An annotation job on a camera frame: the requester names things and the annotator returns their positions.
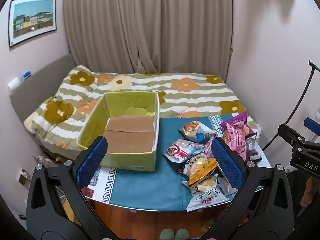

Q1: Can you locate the cheese sticks snack bag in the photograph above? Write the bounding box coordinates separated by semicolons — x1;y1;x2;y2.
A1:
179;120;216;143

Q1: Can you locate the green cardboard box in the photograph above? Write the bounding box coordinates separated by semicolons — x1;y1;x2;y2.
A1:
76;91;159;172

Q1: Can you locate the grey headboard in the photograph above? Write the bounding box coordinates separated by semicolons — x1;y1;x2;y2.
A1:
9;54;75;122

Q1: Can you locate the person's right hand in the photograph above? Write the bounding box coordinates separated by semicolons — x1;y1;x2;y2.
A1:
300;177;314;207

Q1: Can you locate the red white blue snack bag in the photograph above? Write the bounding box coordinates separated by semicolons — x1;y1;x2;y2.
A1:
164;139;206;164

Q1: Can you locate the white grey snack bag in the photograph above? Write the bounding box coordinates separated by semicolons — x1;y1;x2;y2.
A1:
182;174;228;212

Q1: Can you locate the small dark snack packet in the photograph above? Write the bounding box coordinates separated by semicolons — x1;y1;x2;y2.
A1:
246;133;263;163

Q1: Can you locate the wall socket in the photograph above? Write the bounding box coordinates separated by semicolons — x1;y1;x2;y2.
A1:
8;77;20;93

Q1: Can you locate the framed landscape picture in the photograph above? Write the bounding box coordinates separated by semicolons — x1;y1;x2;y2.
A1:
8;0;57;48

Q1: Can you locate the yellow chips bag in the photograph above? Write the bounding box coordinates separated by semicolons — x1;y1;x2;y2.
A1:
183;153;218;187

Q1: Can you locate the floral striped quilt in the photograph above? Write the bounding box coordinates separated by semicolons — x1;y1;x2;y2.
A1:
23;66;245;151

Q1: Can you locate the pink snack bag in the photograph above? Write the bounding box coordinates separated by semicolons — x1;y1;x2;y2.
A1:
224;124;249;161

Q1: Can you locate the blue white object on headboard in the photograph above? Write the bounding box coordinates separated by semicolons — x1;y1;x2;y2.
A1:
21;71;32;82

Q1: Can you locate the beige curtain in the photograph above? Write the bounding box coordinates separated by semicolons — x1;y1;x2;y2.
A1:
63;0;233;79

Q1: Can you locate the blue patterned tablecloth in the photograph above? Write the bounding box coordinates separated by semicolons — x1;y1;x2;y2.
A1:
85;113;272;212

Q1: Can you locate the purple snack bag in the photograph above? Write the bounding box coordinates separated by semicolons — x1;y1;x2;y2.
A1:
220;112;247;129

